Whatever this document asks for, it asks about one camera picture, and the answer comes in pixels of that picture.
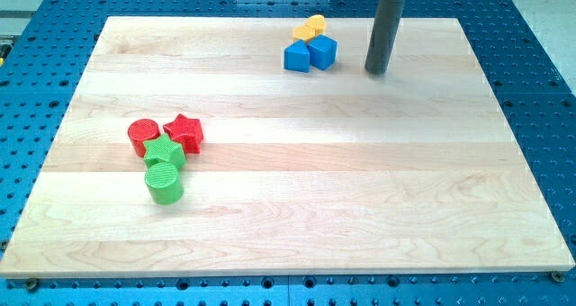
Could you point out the wooden board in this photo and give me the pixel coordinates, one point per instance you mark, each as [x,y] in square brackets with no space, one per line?
[330,172]

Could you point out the yellow pentagon block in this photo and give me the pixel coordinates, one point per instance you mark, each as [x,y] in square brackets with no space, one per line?
[303,33]

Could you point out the left board clamp screw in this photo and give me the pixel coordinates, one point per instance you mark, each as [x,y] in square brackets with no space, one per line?
[31,285]

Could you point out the red star block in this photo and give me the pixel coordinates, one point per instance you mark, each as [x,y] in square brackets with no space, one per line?
[186,131]

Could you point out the red cylinder block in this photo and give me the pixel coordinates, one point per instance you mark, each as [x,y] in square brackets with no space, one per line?
[140,131]

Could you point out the green cylinder block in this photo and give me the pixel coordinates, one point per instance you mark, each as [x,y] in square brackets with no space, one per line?
[163,183]

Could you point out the blue cube block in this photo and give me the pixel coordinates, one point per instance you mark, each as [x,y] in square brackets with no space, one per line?
[323,51]

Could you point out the board clamp screw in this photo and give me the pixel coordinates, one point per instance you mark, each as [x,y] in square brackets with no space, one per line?
[31,285]
[556,277]

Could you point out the right board clamp screw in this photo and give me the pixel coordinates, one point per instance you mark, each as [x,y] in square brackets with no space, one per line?
[556,277]

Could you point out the blue triangular block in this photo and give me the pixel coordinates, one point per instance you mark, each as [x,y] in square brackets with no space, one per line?
[296,57]

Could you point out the green star block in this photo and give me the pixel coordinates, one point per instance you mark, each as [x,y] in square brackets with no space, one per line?
[163,149]

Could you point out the yellow heart block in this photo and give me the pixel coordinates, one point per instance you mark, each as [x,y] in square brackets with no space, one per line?
[317,23]

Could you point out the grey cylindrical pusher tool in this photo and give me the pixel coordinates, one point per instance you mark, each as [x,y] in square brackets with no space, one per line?
[385,25]

